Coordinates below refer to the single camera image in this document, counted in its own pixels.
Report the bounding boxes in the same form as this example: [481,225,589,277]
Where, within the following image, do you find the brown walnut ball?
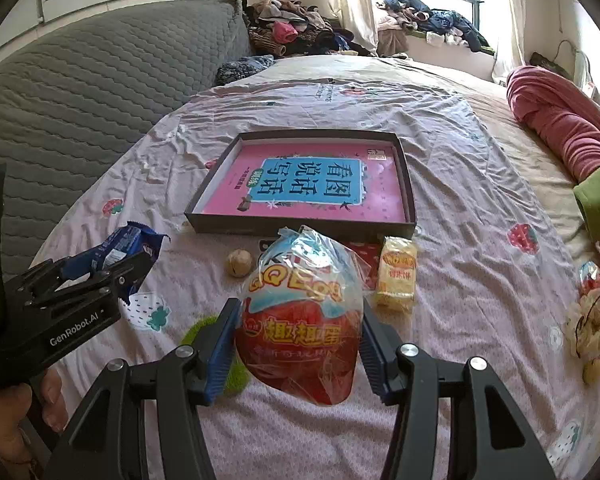
[225,249,254,278]

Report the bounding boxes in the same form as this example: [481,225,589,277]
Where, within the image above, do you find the red egg toy packet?
[235,226,370,406]

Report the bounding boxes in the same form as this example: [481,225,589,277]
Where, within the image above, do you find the dark cardboard tray box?
[185,129,417,243]

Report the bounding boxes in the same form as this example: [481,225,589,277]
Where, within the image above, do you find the yellow rice cracker packet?
[375,236,417,313]

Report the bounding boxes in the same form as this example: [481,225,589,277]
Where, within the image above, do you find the pile of clothes by bed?
[236,0,373,58]

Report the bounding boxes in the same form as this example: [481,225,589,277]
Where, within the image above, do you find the grey quilted headboard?
[0,0,251,278]

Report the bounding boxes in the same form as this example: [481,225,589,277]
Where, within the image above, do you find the green fuzzy ring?
[179,314,252,397]

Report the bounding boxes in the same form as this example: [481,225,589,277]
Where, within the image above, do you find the white curtain right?
[492,0,526,86]

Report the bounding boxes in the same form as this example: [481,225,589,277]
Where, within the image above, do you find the pink rolled blanket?
[506,65,600,182]

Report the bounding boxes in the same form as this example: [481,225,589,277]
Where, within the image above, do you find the pink strawberry bed sheet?
[38,78,600,479]

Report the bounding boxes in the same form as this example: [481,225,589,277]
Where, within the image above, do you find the cream scrunchie toy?
[565,288,600,362]

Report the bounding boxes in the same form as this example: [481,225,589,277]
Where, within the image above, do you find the small shiny snack packet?
[579,260,600,296]

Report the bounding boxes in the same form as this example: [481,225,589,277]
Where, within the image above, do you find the left human hand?
[0,368,69,479]

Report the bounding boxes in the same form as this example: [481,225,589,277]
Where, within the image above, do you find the blue cookie packet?
[60,221,168,304]

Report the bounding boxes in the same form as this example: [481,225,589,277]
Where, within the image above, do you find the clothes pile on windowsill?
[374,0,495,54]

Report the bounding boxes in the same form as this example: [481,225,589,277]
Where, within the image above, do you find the pink workbook in tray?
[192,139,407,223]

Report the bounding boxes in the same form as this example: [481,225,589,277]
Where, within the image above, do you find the dark patterned pillow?
[215,54,275,86]

